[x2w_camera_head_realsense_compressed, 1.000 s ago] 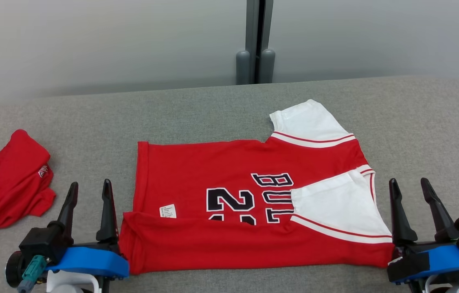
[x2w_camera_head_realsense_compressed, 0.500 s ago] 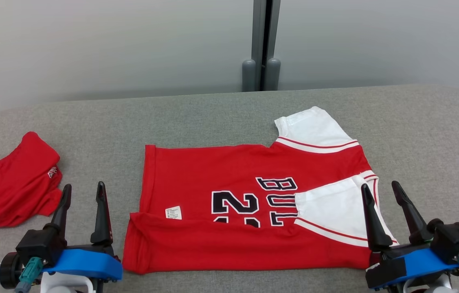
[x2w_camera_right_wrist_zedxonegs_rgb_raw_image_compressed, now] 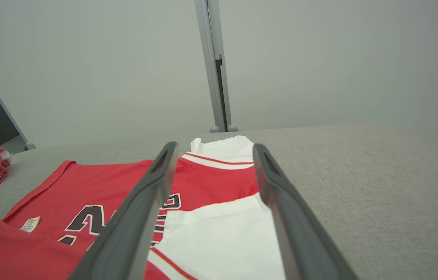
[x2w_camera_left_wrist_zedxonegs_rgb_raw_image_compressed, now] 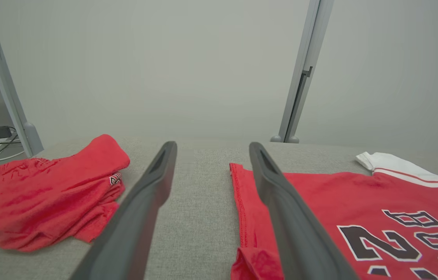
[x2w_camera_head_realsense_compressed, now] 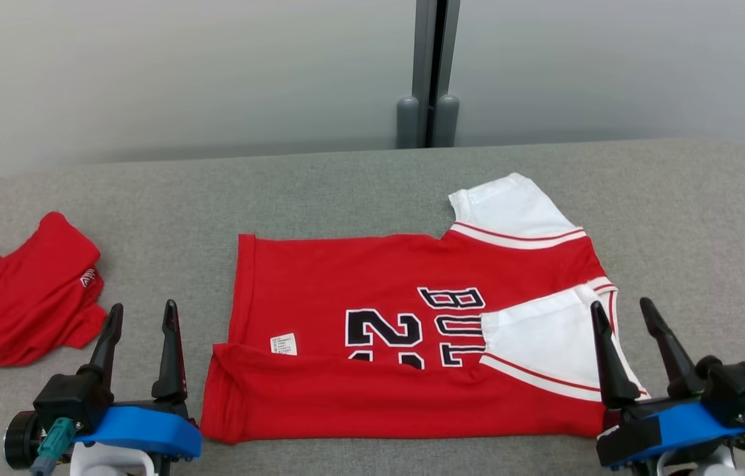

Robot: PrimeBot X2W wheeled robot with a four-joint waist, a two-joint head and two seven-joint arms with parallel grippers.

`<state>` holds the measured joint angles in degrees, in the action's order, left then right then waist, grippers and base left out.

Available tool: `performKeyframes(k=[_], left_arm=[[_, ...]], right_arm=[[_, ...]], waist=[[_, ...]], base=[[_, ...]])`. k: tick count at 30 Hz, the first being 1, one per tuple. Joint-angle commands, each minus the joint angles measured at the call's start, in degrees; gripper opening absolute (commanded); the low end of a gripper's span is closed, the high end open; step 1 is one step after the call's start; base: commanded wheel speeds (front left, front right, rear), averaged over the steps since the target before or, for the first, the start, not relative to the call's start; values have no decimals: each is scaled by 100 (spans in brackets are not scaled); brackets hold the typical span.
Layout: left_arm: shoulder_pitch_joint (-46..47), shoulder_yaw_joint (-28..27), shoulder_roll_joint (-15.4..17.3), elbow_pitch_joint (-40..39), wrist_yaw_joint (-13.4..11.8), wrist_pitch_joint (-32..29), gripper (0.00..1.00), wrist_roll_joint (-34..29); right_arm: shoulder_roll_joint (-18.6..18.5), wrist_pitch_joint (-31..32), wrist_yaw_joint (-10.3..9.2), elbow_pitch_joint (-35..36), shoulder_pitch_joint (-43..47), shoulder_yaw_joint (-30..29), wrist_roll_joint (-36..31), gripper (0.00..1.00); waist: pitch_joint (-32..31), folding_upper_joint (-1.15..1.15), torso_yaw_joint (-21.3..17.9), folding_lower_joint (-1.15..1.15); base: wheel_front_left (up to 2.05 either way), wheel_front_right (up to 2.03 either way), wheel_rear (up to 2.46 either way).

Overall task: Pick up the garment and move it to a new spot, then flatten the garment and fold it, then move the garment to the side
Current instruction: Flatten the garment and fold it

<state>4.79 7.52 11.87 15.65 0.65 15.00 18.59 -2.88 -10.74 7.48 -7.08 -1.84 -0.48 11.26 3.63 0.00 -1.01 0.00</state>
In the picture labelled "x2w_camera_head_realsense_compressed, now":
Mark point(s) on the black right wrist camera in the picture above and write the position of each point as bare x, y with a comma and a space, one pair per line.
742, 387

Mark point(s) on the grey metal partition post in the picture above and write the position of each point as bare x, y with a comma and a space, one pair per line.
428, 66

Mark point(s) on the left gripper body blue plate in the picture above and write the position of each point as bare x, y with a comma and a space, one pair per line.
147, 430

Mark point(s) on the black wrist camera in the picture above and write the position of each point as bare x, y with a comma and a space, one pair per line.
742, 387
68, 396

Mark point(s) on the teal left camera connector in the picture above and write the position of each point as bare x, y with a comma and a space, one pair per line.
55, 439

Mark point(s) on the red shirt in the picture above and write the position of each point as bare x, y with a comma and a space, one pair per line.
22, 297

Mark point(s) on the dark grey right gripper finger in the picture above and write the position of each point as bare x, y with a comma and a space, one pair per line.
676, 363
613, 370

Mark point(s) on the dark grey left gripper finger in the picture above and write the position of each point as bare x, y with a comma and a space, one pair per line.
104, 357
172, 370

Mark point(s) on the red white Bulls jersey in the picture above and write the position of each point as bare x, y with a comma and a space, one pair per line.
346, 277

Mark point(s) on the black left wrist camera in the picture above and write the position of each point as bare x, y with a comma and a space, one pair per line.
68, 396

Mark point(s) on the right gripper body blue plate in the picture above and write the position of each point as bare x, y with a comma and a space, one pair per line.
676, 426

